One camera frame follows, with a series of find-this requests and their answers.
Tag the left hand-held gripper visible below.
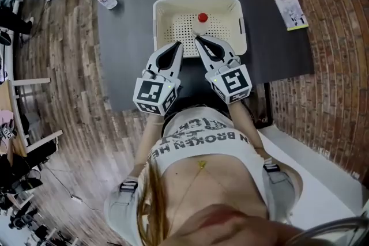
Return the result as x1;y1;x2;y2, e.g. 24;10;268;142
132;41;185;116

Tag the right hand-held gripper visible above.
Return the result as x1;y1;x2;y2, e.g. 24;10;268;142
195;36;253;105

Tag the red-capped small bottle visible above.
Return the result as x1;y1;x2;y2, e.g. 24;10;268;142
191;12;210;37

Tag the cream perforated plastic basket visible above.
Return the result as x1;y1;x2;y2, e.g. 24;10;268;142
152;0;248;59

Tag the person's left forearm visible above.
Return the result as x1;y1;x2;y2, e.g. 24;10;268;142
128;113;164;182

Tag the person's right forearm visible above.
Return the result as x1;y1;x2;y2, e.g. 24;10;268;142
227;100;265;153

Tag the dark grey table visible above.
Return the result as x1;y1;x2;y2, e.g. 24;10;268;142
96;0;315;113

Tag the yellow-green paperback book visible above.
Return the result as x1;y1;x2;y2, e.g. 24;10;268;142
270;0;309;32

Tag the person's white printed shirt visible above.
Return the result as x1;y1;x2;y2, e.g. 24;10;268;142
144;108;270;217

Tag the gold pendant necklace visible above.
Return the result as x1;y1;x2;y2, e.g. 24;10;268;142
172;160;240;211

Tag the grey harness strap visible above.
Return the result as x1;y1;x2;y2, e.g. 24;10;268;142
262;158;298;222
103;175;145;246

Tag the wooden table with white frame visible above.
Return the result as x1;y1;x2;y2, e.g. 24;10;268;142
0;77;64;158

